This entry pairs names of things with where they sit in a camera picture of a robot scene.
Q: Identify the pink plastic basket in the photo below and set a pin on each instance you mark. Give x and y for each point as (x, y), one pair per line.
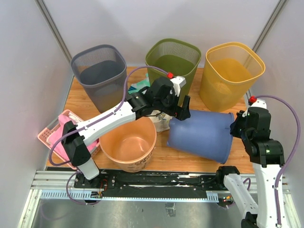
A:
(43, 135)

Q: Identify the blue plastic bucket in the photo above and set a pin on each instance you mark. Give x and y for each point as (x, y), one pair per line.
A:
(205, 133)

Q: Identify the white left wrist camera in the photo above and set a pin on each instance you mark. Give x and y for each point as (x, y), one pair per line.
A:
(178, 83)

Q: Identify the green slatted waste basket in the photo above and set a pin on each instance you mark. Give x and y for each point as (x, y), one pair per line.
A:
(177, 57)

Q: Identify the grey slatted waste basket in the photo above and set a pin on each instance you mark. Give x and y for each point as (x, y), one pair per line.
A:
(101, 71)

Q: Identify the peach capybara plastic bucket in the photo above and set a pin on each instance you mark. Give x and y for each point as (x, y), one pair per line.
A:
(130, 145)

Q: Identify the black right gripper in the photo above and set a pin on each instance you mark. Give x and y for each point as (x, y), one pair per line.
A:
(240, 117)

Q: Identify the yellow slatted waste basket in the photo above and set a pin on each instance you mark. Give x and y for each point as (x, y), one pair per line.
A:
(230, 70)

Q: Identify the aluminium frame rail left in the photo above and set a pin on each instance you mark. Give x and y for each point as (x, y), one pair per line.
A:
(52, 25)

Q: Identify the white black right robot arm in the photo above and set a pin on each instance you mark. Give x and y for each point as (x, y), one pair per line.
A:
(267, 156)

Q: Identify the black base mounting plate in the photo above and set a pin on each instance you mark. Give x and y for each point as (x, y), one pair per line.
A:
(151, 185)

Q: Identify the white cartoon print cloth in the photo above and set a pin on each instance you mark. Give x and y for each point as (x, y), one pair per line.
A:
(161, 122)

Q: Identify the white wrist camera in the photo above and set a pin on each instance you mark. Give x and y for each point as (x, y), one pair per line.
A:
(178, 83)
(255, 102)

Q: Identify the aluminium frame rail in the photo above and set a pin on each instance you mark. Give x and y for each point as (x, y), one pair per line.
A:
(52, 25)
(277, 11)

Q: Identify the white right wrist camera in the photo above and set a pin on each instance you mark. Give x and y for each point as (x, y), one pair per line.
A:
(255, 102)

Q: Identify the pink cloth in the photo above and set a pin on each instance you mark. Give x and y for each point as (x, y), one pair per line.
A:
(59, 149)

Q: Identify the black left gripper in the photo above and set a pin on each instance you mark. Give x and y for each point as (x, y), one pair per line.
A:
(180, 113)

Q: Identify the aluminium frame rail right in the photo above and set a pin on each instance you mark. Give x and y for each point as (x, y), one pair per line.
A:
(277, 11)

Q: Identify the teal white patterned cloth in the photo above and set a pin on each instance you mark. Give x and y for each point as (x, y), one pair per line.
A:
(136, 87)

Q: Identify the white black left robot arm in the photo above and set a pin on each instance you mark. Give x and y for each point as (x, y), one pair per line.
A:
(163, 96)

